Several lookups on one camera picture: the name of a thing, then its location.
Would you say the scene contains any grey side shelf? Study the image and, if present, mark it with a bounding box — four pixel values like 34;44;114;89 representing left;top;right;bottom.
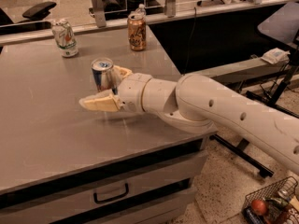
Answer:
194;58;288;85

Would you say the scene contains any black hanging cable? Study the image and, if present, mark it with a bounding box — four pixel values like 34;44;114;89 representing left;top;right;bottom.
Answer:
181;7;198;77

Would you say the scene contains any red apple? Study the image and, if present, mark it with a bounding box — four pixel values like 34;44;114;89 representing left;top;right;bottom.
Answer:
250;199;268;216

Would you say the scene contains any grey metal partition post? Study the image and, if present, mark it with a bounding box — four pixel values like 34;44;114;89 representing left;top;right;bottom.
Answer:
164;0;176;18
92;0;107;27

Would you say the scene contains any grey drawer with black handle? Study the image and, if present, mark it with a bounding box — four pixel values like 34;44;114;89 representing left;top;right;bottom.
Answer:
0;151;207;224

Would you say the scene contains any orange brown soda can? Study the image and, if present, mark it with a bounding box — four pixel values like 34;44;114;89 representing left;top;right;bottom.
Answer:
127;12;147;51

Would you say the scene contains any white green 7up can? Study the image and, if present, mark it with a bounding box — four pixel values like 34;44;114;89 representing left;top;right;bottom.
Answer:
51;19;78;58

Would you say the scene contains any clear plastic water bottle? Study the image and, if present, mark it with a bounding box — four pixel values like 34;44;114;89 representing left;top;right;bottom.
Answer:
135;4;147;15

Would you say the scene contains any white wipes packet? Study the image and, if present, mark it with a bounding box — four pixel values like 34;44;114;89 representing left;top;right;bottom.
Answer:
262;48;290;64

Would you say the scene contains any black metal floor frame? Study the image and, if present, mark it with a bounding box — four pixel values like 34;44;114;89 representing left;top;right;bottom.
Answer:
209;63;299;179

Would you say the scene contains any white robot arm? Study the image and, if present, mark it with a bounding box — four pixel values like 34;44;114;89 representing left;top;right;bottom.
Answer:
79;68;299;175

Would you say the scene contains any red bull can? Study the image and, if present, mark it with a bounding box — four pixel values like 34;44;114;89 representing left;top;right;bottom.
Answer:
91;57;117;93

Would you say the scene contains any black wire basket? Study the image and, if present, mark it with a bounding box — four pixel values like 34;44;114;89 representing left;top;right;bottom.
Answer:
242;176;299;224

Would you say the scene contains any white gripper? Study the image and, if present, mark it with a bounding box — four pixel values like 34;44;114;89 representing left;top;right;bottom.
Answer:
78;65;152;113

